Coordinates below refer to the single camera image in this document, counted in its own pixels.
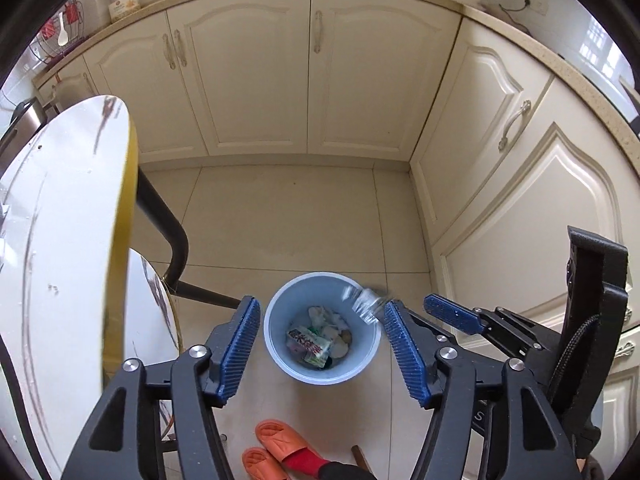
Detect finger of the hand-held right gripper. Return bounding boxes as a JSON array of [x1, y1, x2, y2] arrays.
[[424, 294, 561, 360]]

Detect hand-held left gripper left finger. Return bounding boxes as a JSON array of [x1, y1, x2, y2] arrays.
[[60, 296, 262, 480]]

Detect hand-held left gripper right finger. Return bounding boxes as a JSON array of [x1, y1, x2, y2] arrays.
[[382, 300, 588, 480]]

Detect clear plastic wrap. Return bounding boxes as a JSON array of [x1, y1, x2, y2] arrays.
[[342, 286, 389, 325]]

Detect beige paper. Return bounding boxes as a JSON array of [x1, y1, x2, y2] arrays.
[[329, 332, 354, 359]]

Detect white tissue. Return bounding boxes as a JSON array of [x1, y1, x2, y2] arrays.
[[307, 305, 351, 331]]

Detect blue plastic bin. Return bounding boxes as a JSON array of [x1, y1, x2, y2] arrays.
[[263, 272, 384, 386]]

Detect orange slipper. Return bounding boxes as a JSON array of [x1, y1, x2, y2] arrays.
[[241, 447, 291, 480], [255, 420, 327, 476]]

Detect red sock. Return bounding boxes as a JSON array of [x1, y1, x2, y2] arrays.
[[285, 450, 331, 479]]

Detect black trouser leg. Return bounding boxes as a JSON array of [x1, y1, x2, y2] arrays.
[[317, 462, 372, 480]]

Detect round white marble table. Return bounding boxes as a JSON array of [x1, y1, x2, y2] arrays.
[[0, 95, 242, 480]]

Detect cream kitchen base cabinets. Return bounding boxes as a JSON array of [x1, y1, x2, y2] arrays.
[[32, 0, 640, 456]]

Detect black steel rice cooker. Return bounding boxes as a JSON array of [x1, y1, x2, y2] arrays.
[[0, 96, 49, 147]]

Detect clear jar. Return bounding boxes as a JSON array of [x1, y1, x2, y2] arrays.
[[107, 0, 144, 24]]

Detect red wire rack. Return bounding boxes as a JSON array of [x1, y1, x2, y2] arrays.
[[27, 0, 86, 59]]

